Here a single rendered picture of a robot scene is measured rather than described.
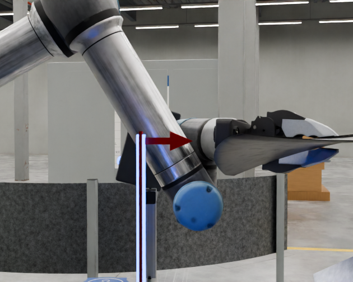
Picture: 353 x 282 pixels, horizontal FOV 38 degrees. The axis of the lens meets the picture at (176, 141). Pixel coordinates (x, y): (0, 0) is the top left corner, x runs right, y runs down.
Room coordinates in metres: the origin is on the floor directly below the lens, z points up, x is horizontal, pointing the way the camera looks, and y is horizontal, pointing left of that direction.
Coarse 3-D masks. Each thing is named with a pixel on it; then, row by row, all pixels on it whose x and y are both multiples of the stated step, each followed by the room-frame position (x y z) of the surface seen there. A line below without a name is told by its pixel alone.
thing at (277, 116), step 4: (268, 112) 0.78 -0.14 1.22; (272, 112) 0.78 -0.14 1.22; (276, 112) 0.77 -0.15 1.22; (280, 112) 0.76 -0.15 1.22; (284, 112) 0.76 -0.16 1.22; (288, 112) 0.75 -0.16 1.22; (292, 112) 0.75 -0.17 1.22; (268, 116) 0.78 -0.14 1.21; (272, 116) 0.78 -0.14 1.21; (276, 116) 0.77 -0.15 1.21; (280, 116) 0.76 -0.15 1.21; (284, 116) 0.76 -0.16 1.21; (288, 116) 0.75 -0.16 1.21; (292, 116) 0.75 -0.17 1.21; (296, 116) 0.74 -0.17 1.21; (300, 116) 0.73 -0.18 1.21; (276, 120) 0.77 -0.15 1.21; (280, 120) 0.76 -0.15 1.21; (276, 124) 0.77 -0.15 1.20; (280, 124) 0.76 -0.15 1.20; (276, 128) 0.77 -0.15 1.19
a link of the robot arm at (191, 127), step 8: (176, 120) 0.98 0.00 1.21; (184, 120) 0.94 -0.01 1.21; (192, 120) 0.93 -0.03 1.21; (200, 120) 0.92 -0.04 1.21; (208, 120) 0.90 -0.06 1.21; (184, 128) 0.93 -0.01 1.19; (192, 128) 0.91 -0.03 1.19; (200, 128) 0.89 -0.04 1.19; (192, 136) 0.90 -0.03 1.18; (200, 136) 0.88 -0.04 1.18; (192, 144) 0.90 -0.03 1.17; (200, 144) 0.88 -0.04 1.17; (200, 152) 0.89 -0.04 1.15; (200, 160) 0.91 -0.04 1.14; (208, 160) 0.91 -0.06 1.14
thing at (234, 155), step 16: (224, 144) 0.58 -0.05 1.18; (240, 144) 0.57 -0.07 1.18; (256, 144) 0.58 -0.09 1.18; (272, 144) 0.58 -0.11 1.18; (288, 144) 0.59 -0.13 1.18; (304, 144) 0.60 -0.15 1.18; (320, 144) 0.64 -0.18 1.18; (224, 160) 0.67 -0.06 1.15; (240, 160) 0.68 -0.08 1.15; (256, 160) 0.70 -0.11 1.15; (272, 160) 0.72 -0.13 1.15
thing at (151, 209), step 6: (150, 204) 1.15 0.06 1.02; (150, 210) 1.15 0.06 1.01; (150, 216) 1.15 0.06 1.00; (150, 222) 1.15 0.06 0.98; (150, 228) 1.15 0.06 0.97; (150, 234) 1.15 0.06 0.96; (150, 240) 1.15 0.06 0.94; (150, 246) 1.15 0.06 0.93; (150, 252) 1.15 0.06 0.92; (150, 258) 1.15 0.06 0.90; (150, 264) 1.15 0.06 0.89; (150, 270) 1.15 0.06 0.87; (150, 276) 1.15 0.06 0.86
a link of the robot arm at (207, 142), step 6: (210, 120) 0.89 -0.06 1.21; (204, 126) 0.89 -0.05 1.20; (210, 126) 0.87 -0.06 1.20; (204, 132) 0.88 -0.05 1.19; (210, 132) 0.87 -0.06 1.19; (204, 138) 0.88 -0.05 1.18; (210, 138) 0.86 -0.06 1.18; (204, 144) 0.88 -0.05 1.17; (210, 144) 0.86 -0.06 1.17; (204, 150) 0.88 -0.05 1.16; (210, 150) 0.87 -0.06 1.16; (210, 156) 0.88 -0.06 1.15
